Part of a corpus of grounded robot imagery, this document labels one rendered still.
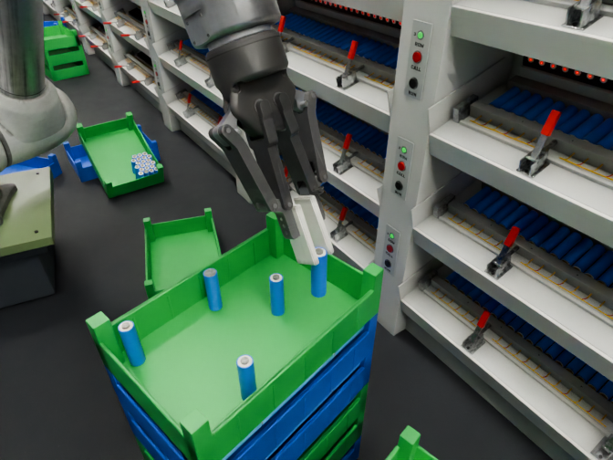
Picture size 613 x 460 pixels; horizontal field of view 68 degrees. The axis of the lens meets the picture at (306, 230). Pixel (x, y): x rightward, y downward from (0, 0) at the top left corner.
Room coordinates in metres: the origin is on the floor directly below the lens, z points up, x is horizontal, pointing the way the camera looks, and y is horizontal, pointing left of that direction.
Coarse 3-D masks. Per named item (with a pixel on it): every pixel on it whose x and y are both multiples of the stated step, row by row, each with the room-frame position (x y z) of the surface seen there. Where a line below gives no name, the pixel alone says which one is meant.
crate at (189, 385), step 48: (288, 240) 0.55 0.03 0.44; (192, 288) 0.45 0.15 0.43; (240, 288) 0.48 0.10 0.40; (288, 288) 0.48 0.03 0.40; (336, 288) 0.48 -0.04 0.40; (96, 336) 0.34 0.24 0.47; (144, 336) 0.39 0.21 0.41; (192, 336) 0.39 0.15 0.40; (240, 336) 0.39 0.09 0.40; (288, 336) 0.39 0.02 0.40; (336, 336) 0.37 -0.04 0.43; (144, 384) 0.32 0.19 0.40; (192, 384) 0.32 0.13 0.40; (288, 384) 0.31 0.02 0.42; (192, 432) 0.22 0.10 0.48; (240, 432) 0.25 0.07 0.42
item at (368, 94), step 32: (288, 0) 1.40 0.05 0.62; (320, 0) 1.28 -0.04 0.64; (288, 32) 1.22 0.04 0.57; (320, 32) 1.19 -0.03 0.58; (352, 32) 1.15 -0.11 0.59; (384, 32) 1.09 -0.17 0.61; (288, 64) 1.10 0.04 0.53; (320, 64) 1.07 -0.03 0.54; (352, 64) 1.01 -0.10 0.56; (384, 64) 0.96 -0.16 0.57; (320, 96) 1.00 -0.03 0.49; (352, 96) 0.90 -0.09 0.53; (384, 96) 0.88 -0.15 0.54; (384, 128) 0.83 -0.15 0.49
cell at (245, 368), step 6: (246, 354) 0.31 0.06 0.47; (240, 360) 0.31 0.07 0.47; (246, 360) 0.30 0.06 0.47; (252, 360) 0.31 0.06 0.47; (240, 366) 0.30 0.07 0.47; (246, 366) 0.30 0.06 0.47; (252, 366) 0.30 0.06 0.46; (240, 372) 0.30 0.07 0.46; (246, 372) 0.30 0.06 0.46; (252, 372) 0.30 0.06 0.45; (240, 378) 0.30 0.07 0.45; (246, 378) 0.30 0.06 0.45; (252, 378) 0.30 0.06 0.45; (240, 384) 0.30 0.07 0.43; (246, 384) 0.30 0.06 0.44; (252, 384) 0.30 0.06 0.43; (240, 390) 0.30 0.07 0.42; (246, 390) 0.30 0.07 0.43; (252, 390) 0.30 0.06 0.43; (246, 396) 0.30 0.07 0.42
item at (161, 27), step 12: (144, 0) 1.90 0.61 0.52; (144, 24) 1.95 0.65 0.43; (156, 24) 1.89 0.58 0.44; (168, 24) 1.91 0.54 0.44; (156, 36) 1.88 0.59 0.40; (156, 60) 1.90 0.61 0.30; (168, 72) 1.89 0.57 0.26; (156, 84) 1.95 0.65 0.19; (168, 84) 1.89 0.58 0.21; (168, 108) 1.88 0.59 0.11; (168, 120) 1.90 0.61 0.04
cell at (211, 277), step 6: (204, 270) 0.45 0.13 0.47; (210, 270) 0.45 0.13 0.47; (216, 270) 0.45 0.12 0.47; (204, 276) 0.43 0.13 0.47; (210, 276) 0.43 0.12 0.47; (216, 276) 0.44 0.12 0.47; (204, 282) 0.44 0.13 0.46; (210, 282) 0.43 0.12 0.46; (216, 282) 0.44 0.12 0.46; (210, 288) 0.43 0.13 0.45; (216, 288) 0.44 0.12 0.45; (210, 294) 0.43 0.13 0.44; (216, 294) 0.43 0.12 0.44; (210, 300) 0.43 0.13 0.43; (216, 300) 0.43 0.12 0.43; (210, 306) 0.43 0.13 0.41; (216, 306) 0.43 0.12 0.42; (222, 306) 0.44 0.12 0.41
